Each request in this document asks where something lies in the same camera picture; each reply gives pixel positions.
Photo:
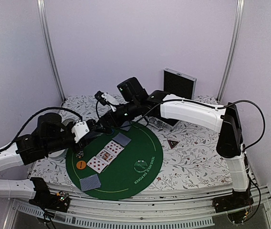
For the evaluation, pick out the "face up queen card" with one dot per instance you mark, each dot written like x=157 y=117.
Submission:
x=105 y=155

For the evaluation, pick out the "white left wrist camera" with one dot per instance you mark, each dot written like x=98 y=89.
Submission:
x=81 y=128

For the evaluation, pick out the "right aluminium frame post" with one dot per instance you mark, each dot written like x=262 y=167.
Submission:
x=234 y=40

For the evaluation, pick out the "white ceramic bowl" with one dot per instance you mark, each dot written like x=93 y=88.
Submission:
x=58 y=154

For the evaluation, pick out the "front aluminium rail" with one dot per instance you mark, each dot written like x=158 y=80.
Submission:
x=176 y=209

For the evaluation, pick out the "left aluminium frame post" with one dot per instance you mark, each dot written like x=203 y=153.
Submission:
x=49 y=49

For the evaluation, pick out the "face up red eight card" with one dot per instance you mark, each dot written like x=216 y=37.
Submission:
x=114 y=147

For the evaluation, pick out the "aluminium frame post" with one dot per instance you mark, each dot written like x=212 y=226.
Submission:
x=234 y=40
x=49 y=49

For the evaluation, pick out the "orange big blind button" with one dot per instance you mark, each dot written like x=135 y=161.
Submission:
x=81 y=165

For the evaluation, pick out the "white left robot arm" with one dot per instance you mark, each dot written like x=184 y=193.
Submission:
x=50 y=136

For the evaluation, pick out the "green round poker mat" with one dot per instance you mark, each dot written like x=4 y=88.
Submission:
x=119 y=180

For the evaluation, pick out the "clear dealer button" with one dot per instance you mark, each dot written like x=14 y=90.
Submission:
x=140 y=166

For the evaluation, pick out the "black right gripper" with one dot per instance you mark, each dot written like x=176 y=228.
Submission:
x=105 y=118

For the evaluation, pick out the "face down community card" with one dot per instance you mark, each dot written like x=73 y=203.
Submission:
x=121 y=139

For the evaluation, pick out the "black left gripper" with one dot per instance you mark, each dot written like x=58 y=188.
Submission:
x=83 y=142

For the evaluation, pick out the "face up red nine card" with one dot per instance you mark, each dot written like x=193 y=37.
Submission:
x=97 y=164

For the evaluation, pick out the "triangular all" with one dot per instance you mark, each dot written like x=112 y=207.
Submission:
x=172 y=143

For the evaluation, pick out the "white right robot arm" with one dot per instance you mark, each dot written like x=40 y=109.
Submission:
x=161 y=104

